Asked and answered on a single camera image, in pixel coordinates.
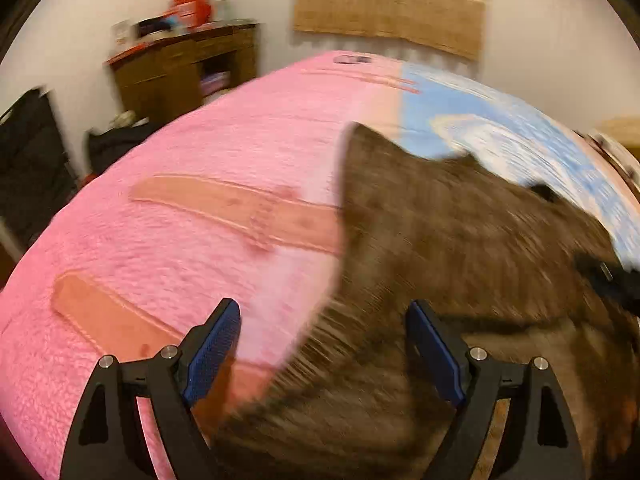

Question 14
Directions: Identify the beige patterned curtain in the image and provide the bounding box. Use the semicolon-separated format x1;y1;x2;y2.
292;0;488;61

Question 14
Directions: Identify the stack of books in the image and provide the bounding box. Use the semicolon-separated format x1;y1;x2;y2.
200;71;232;97

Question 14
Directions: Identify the black hanging garment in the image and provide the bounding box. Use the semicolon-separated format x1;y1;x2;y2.
0;87;78;253

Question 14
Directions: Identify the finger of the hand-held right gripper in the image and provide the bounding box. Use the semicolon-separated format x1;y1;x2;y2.
574;254;640;317

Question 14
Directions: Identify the wooden desk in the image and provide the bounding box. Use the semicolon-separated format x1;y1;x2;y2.
104;21;262;122

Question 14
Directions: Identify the brown knitted sweater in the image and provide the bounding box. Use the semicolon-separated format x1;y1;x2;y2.
210;122;640;480

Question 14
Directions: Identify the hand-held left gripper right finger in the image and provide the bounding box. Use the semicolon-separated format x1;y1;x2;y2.
405;300;587;480

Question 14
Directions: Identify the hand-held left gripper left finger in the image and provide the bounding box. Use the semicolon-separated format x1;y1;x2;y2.
59;298;242;480

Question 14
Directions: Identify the pink and blue printed blanket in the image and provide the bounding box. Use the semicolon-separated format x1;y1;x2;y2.
0;50;640;480

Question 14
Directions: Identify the black bag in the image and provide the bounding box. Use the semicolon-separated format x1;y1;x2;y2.
86;119;151;177

